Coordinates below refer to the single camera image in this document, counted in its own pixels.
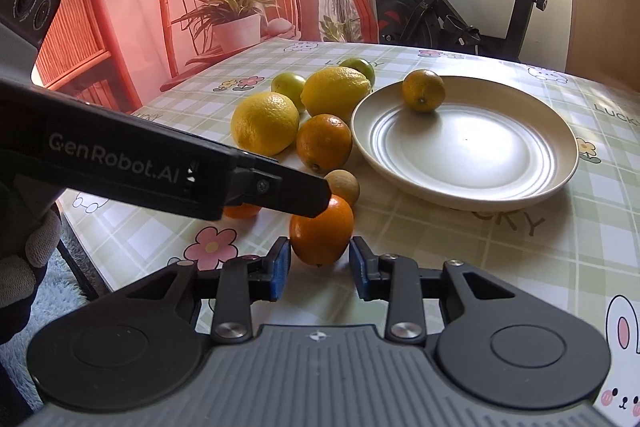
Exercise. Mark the green plaid tablecloth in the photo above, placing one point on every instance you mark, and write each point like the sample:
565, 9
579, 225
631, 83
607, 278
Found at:
500, 257

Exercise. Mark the small brown kiwi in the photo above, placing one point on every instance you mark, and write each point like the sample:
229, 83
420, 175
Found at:
346, 187

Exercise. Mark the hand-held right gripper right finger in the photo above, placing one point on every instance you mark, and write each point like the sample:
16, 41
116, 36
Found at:
359, 269

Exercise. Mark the light blue fluffy rug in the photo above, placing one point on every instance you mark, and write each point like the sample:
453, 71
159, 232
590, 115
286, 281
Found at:
67, 292

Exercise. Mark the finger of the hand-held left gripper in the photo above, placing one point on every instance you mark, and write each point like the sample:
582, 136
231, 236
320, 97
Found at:
290, 192

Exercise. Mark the orange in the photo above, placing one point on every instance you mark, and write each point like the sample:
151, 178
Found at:
324, 143
242, 211
424, 91
322, 232

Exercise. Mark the cream round plate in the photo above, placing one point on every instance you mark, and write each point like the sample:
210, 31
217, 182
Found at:
475, 147

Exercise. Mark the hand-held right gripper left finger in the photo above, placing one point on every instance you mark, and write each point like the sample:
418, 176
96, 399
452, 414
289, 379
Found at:
281, 269

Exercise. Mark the green plum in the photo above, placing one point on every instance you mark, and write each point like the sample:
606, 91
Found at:
287, 84
361, 68

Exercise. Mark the yellow lemon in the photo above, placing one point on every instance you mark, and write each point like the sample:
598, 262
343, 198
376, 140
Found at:
336, 93
265, 123

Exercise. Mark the person's left hand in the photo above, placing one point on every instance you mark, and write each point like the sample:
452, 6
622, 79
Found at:
42, 239

